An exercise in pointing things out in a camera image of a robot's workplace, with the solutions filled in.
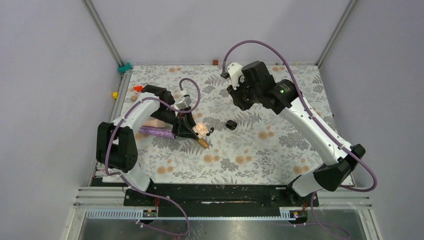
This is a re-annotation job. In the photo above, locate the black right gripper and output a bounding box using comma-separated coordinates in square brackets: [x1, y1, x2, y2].
[226, 76, 261, 112]

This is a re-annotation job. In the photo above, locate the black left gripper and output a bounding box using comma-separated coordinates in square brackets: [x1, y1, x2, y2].
[150, 106, 201, 140]

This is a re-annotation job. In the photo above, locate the cream earbud charging case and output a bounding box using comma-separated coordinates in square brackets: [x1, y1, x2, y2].
[192, 122, 210, 138]

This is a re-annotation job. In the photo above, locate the black earbud charging case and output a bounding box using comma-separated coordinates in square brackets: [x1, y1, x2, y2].
[225, 120, 238, 131]

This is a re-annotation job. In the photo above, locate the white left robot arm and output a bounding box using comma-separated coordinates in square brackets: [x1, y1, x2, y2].
[95, 85, 201, 206]

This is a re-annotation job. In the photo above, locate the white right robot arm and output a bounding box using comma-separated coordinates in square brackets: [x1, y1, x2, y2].
[222, 61, 366, 206]

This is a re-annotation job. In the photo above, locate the gold microphone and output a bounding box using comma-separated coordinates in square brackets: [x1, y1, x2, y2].
[197, 138, 210, 149]

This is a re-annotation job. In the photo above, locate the purple glitter microphone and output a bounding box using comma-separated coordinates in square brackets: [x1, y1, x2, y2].
[138, 126, 175, 139]

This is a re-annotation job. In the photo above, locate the pink microphone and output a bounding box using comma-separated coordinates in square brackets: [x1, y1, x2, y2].
[142, 118, 166, 128]

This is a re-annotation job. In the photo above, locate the red triangular block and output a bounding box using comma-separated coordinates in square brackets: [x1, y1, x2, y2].
[133, 85, 143, 93]

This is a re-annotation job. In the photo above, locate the teal curved block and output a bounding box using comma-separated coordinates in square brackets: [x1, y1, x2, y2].
[117, 62, 133, 74]

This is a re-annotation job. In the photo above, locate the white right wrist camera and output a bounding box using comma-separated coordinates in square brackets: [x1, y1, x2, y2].
[227, 62, 245, 90]

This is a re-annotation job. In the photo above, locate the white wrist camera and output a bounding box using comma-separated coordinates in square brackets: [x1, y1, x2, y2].
[227, 62, 245, 90]
[174, 95, 192, 111]

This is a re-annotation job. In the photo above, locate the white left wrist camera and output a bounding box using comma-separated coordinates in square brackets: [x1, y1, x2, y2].
[174, 95, 192, 111]

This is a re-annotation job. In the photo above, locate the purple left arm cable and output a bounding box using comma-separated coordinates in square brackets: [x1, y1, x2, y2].
[104, 78, 202, 237]

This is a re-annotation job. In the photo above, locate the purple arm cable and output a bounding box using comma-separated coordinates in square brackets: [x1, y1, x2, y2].
[221, 40, 379, 239]
[104, 78, 202, 237]

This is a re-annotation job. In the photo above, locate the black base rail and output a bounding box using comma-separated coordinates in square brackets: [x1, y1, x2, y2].
[123, 183, 319, 217]

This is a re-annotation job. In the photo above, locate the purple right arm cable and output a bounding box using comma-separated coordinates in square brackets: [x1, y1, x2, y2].
[221, 40, 379, 239]

